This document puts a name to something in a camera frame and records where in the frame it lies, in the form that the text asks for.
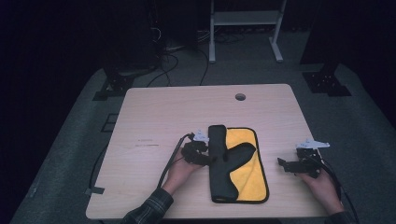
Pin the person's right hand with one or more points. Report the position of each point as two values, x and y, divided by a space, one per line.
323 189

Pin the person's left hand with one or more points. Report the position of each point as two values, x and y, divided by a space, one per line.
180 174

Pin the black and yellow cloth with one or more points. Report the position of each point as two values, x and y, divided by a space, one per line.
246 177

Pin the grey tape strip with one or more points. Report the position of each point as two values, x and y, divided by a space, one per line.
95 190

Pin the dark floor socket plate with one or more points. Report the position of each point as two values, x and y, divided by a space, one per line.
110 123

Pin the black stand base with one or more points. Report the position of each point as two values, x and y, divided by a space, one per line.
113 85
325 82

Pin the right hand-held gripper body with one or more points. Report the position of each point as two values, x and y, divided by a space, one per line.
309 163

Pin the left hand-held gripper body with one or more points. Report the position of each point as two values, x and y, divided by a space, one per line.
194 152

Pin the white metal stand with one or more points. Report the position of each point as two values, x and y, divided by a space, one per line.
246 18

